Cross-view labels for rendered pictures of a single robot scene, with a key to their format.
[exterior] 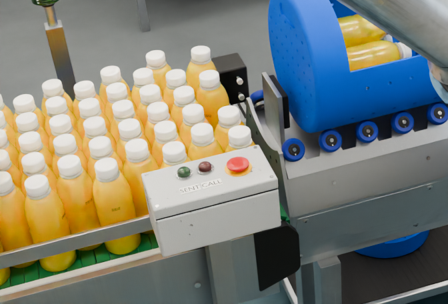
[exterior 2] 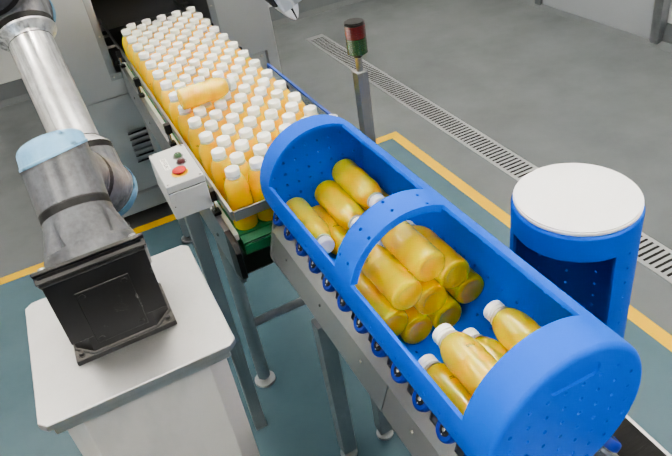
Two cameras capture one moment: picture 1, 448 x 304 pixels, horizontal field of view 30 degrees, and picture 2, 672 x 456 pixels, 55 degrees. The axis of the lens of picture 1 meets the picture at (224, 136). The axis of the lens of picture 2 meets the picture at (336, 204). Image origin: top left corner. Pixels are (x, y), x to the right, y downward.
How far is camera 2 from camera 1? 1.91 m
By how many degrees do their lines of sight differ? 64
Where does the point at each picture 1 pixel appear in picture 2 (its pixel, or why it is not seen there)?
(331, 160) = (288, 244)
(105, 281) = not seen: hidden behind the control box
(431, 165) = (320, 312)
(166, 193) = (161, 155)
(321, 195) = (281, 260)
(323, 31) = (274, 149)
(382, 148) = (305, 267)
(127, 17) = not seen: outside the picture
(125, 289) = not seen: hidden behind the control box
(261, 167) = (179, 180)
